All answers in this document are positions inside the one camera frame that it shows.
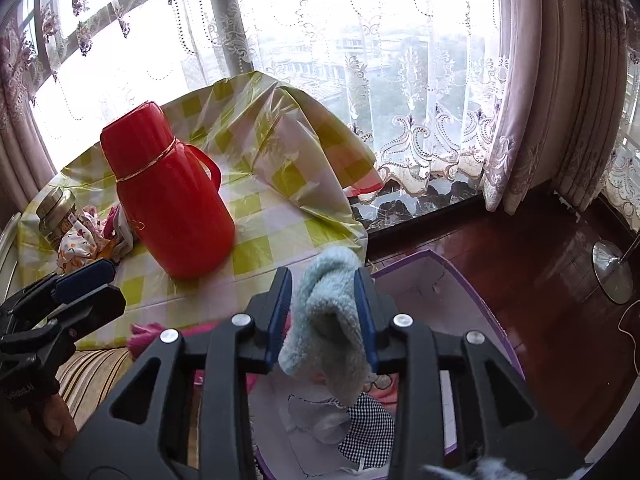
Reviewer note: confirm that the white cloth mask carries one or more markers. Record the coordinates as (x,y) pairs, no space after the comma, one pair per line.
(315,420)

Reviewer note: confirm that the light blue fluffy sock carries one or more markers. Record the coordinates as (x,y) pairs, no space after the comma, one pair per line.
(325,330)

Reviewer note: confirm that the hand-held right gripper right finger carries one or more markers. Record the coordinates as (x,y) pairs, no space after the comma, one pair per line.
(365,310)

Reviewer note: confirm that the magenta knitted sock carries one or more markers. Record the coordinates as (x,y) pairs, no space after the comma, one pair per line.
(145,337)

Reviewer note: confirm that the black white checked mask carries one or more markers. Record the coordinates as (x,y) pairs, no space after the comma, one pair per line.
(367,425)

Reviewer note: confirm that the mauve embroidered thick curtain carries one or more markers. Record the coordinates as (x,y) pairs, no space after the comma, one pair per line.
(560,85)
(20,110)

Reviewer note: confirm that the sheer white lace curtain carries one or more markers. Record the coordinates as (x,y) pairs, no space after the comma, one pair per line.
(400,60)

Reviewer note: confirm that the red thermos flask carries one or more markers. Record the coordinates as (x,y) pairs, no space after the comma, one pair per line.
(170,200)

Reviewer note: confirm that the purple cardboard box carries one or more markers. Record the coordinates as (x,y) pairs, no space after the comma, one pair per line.
(415,280)

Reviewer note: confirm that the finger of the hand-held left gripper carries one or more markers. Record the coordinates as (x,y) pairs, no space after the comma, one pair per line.
(97,302)
(85,274)

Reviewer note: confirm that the pink floral cloth mask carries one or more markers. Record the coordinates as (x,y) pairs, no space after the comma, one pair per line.
(92,217)

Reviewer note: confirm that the metal floor stand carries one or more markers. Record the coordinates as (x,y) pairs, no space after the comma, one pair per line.
(612,272)

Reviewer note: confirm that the yellow checked plastic tablecloth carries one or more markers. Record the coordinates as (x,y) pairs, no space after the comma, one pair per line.
(260,160)

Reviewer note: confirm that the person's left hand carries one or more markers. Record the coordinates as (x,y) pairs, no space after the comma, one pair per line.
(55,417)

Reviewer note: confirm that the black marble windowsill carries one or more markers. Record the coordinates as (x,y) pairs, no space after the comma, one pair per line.
(430,197)

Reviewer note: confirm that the striped sofa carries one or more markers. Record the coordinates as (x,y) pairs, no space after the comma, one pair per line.
(95,380)

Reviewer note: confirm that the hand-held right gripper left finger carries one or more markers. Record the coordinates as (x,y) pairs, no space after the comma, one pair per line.
(279,310)

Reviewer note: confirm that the fruit print cloth mask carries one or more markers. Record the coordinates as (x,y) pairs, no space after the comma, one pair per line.
(77,245)

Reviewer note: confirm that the glass jar with gold lid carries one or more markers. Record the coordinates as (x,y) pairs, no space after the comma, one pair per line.
(55,215)

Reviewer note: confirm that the grey window frame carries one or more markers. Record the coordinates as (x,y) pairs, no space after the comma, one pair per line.
(227,20)

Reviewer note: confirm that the red plastic basin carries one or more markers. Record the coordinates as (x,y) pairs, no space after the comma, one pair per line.
(367,185)

